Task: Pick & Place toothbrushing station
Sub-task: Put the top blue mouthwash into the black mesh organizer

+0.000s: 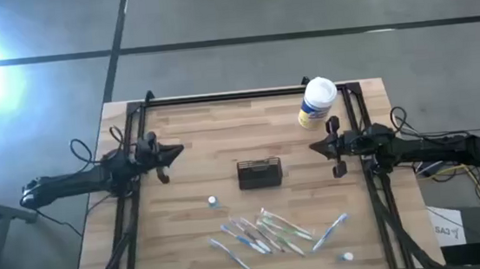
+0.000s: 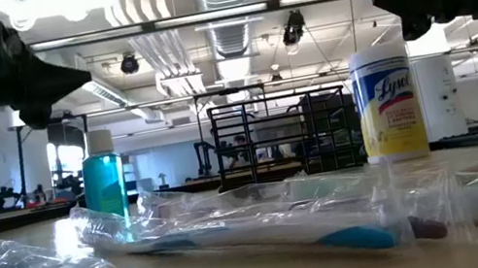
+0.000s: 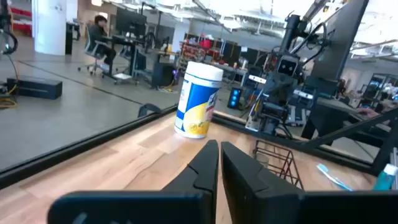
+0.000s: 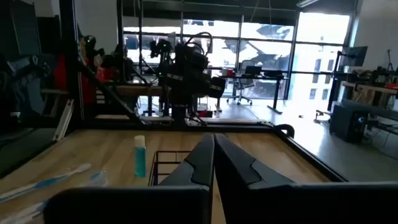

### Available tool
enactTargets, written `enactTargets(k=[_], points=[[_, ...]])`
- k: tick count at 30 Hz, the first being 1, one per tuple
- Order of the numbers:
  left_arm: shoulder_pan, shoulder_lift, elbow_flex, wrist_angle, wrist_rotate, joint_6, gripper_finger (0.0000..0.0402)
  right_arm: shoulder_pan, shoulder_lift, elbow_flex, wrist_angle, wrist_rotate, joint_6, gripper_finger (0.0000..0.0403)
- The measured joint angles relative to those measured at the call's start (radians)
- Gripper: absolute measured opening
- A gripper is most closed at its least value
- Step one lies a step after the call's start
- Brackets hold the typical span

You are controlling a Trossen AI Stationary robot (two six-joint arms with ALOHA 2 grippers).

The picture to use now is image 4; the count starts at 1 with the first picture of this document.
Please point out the white leaning panel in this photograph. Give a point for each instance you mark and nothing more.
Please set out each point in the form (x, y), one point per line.
(63, 121)

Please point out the grey office chair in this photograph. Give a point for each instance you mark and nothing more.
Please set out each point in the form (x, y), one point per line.
(245, 82)

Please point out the black computer tower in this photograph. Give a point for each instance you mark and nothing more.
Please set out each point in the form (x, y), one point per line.
(348, 124)

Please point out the black desk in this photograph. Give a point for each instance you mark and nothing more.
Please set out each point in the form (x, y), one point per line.
(276, 93)

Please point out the blue toothbrush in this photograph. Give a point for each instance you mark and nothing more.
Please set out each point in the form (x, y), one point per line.
(49, 183)

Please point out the green toothbrush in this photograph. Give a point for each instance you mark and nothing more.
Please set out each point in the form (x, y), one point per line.
(99, 178)

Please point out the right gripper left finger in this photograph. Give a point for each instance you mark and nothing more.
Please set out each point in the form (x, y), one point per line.
(186, 205)

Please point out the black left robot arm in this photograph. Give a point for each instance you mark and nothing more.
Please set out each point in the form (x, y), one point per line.
(186, 68)

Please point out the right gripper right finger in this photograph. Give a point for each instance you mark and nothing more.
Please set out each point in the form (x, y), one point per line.
(280, 205)

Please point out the black laptop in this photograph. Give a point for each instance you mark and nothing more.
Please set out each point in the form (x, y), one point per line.
(253, 70)

